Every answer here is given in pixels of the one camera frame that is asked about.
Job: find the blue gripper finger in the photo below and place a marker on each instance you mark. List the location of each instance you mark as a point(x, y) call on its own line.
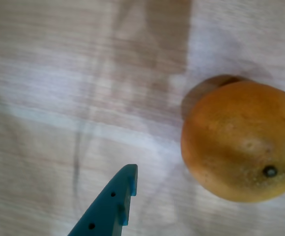
point(108, 209)

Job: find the yellowish orange fruit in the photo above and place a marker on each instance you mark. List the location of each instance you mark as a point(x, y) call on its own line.
point(238, 142)

